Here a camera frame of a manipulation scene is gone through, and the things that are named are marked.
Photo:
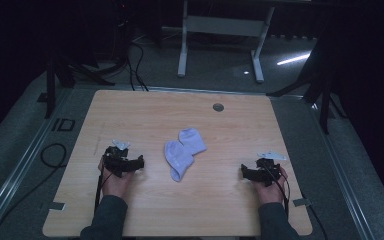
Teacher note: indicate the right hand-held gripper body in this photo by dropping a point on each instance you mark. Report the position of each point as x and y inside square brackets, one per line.
[265, 171]

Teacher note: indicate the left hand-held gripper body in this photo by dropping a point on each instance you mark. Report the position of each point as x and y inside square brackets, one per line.
[118, 161]

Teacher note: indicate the light purple sock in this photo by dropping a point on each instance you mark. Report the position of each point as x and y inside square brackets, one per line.
[178, 160]
[193, 140]

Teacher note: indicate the person's right hand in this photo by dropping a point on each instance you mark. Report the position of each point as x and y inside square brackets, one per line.
[271, 193]

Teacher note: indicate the person's left hand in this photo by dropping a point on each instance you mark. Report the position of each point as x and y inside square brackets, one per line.
[115, 185]

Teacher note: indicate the grey tape piece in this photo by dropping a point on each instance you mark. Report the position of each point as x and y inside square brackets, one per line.
[57, 206]
[302, 202]

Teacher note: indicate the black floor tape marks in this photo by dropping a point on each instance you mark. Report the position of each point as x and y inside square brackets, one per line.
[63, 124]

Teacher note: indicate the grey table grommet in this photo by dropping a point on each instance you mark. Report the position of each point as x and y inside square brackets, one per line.
[218, 107]

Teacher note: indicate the black metal stand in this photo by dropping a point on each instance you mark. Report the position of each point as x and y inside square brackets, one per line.
[325, 100]
[50, 90]

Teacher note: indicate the metal floor rail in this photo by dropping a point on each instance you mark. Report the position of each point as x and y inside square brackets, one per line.
[16, 170]
[343, 186]

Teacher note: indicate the white metal desk frame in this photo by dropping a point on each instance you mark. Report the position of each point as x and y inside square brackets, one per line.
[225, 26]

